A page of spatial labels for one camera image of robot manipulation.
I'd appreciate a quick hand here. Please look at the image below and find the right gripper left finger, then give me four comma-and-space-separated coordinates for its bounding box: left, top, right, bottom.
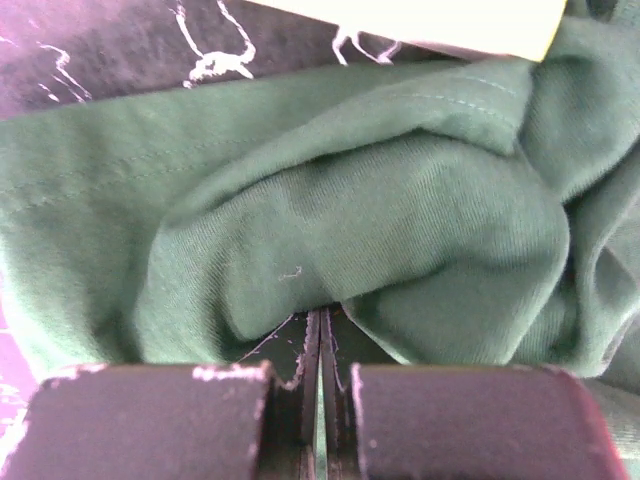
239, 312, 320, 479

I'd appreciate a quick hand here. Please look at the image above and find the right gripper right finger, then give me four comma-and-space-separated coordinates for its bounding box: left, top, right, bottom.
320, 307, 395, 479

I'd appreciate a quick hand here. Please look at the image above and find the white and green t-shirt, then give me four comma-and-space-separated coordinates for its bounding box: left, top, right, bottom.
1, 1, 639, 479

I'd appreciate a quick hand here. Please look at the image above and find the green paperback book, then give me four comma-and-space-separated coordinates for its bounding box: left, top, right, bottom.
260, 0, 566, 62

